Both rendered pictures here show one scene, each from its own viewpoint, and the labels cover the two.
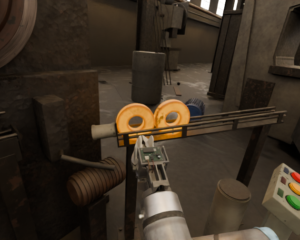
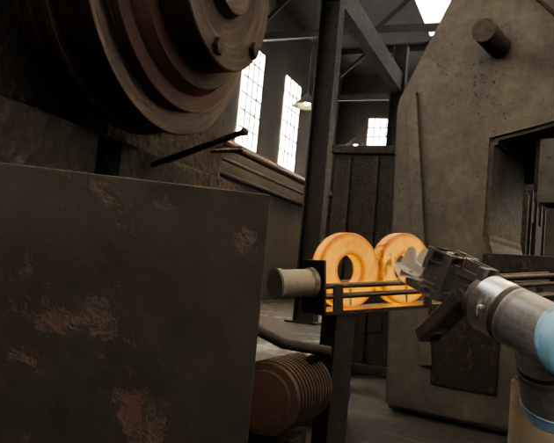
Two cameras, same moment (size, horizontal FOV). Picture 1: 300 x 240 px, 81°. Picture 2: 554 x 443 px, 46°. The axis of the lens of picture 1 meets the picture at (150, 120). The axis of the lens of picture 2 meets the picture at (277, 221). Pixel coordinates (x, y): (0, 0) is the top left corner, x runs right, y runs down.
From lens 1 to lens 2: 0.90 m
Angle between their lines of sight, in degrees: 33
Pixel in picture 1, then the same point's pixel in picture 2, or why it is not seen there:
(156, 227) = (515, 295)
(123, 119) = (331, 258)
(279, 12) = (472, 147)
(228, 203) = not seen: hidden behind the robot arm
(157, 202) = (499, 281)
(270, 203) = not seen: outside the picture
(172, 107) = (404, 243)
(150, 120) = (372, 266)
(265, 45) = (461, 211)
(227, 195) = not seen: hidden behind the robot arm
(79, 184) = (283, 369)
